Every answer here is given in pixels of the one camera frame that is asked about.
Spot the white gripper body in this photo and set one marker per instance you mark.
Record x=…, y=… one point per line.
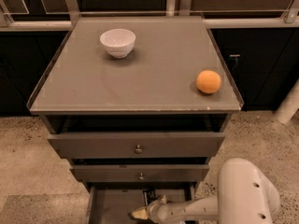
x=154, y=210

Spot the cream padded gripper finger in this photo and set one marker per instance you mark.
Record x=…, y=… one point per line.
x=140, y=213
x=160, y=199

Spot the black rxbar chocolate bar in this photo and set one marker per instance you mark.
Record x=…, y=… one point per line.
x=149, y=195

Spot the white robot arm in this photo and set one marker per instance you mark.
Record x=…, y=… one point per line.
x=244, y=196

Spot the grey bottom drawer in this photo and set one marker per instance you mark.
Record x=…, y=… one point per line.
x=113, y=205

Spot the grey drawer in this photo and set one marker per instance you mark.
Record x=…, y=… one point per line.
x=122, y=145
x=130, y=173
x=113, y=205

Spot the top drawer metal knob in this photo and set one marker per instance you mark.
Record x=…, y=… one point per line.
x=138, y=149

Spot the grey top drawer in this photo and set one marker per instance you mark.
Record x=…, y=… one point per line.
x=122, y=145

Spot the grey middle drawer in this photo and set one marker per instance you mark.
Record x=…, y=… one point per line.
x=130, y=173

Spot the grey drawer cabinet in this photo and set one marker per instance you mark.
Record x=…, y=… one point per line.
x=152, y=89

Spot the orange fruit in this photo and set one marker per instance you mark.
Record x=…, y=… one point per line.
x=208, y=82

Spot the white pole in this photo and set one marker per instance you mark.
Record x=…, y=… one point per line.
x=289, y=106

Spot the white ceramic bowl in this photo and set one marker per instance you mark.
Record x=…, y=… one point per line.
x=118, y=42

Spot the dark background cabinet handle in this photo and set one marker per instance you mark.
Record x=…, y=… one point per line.
x=234, y=55

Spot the white horizontal rail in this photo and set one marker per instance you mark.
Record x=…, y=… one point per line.
x=25, y=26

